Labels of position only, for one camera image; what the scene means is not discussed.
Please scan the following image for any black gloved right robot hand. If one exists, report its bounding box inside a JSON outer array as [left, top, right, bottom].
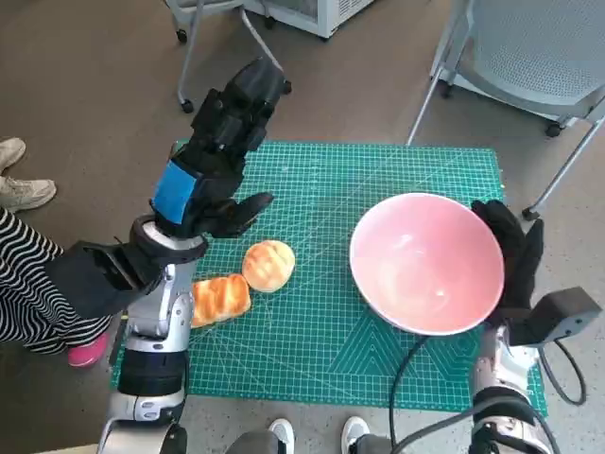
[[471, 199, 545, 311]]

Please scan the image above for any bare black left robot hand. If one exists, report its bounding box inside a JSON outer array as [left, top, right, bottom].
[[149, 57, 292, 239]]

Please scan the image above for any pink bowl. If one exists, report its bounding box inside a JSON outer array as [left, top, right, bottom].
[[348, 192, 506, 337]]

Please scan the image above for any round toy bread bun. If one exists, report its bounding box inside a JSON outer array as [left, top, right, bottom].
[[241, 239, 297, 294]]

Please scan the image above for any long toy bread loaf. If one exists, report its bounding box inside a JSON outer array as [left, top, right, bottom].
[[190, 272, 252, 329]]

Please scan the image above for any white cabinet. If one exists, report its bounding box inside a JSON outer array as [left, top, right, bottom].
[[245, 0, 374, 42]]

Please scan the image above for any person's white shoe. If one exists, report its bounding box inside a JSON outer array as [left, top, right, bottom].
[[0, 177, 58, 213], [0, 136, 27, 171]]

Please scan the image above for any grey mesh chair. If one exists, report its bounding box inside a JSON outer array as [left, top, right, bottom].
[[406, 0, 605, 221]]

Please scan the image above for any green cutting mat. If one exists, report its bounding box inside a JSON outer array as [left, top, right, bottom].
[[109, 139, 549, 411]]

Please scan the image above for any white sneaker with black tongue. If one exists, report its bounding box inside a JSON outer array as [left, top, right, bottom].
[[268, 417, 297, 454], [340, 415, 372, 454]]

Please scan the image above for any person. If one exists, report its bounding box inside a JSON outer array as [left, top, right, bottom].
[[0, 207, 112, 368]]

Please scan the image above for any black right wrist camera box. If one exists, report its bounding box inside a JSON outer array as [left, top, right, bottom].
[[508, 286, 604, 347]]

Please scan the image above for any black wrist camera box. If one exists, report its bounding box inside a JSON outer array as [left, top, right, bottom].
[[508, 286, 604, 347], [44, 239, 166, 330]]

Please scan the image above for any black camera cable loop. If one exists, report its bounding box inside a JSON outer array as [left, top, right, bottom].
[[538, 336, 588, 406]]

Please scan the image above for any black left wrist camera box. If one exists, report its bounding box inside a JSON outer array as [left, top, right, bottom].
[[44, 239, 166, 330]]

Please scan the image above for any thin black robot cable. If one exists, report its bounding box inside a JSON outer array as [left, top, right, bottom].
[[388, 334, 431, 454]]

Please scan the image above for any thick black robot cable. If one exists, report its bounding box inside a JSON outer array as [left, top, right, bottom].
[[390, 406, 554, 454]]

